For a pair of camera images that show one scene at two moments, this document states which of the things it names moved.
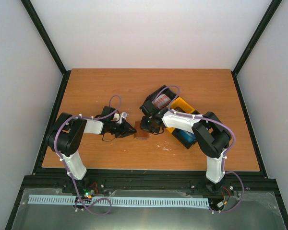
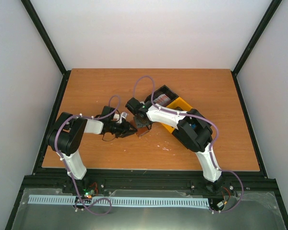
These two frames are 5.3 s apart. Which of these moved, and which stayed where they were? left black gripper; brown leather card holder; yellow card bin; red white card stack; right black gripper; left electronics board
Moved: right black gripper; brown leather card holder
Stayed: yellow card bin; red white card stack; left black gripper; left electronics board
